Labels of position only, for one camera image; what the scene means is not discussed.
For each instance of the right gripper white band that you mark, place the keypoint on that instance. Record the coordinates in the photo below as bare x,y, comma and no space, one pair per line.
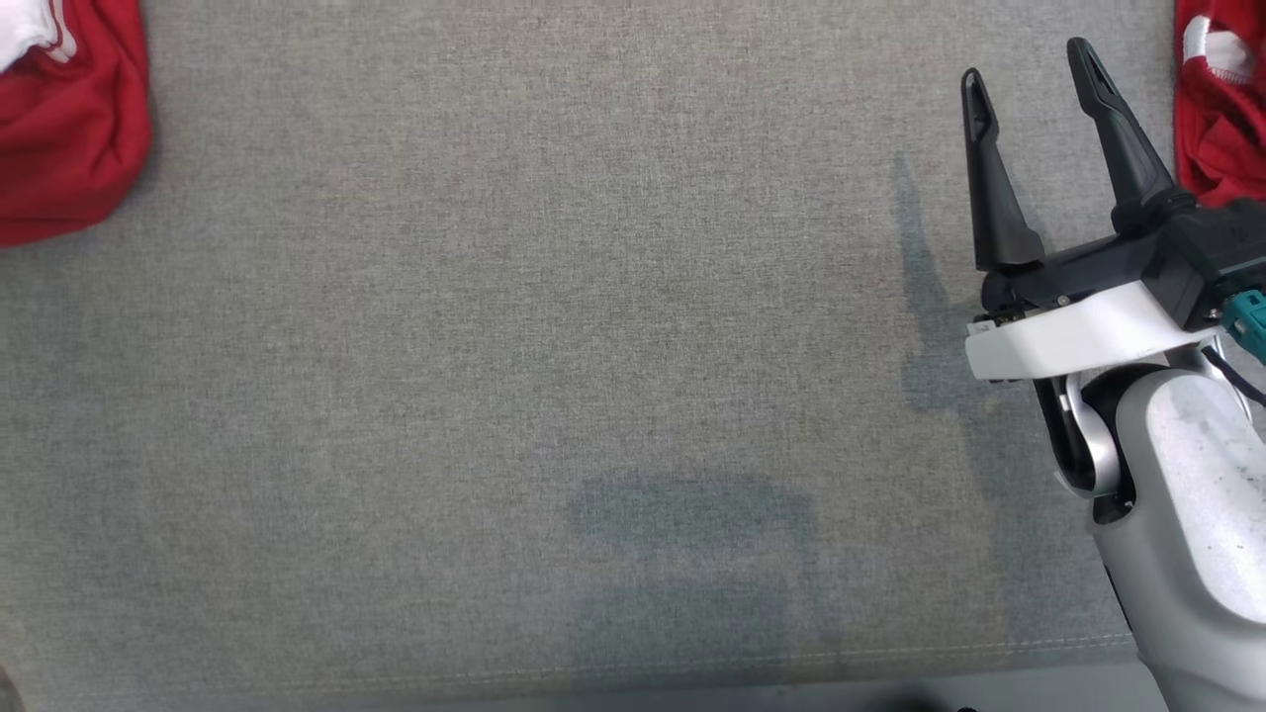
1078,331

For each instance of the red shorts with elastic waistband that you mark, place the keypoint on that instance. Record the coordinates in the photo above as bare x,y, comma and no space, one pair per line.
1221,129

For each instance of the red Bulls 23 jersey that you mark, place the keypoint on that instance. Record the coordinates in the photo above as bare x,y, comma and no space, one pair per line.
69,148

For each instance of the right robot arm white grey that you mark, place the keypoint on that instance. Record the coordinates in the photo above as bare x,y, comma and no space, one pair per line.
1187,494

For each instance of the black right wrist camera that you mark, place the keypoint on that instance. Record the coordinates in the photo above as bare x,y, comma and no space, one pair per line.
1207,257

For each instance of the teal right camera plug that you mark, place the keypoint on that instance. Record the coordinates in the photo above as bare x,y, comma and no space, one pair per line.
1248,321

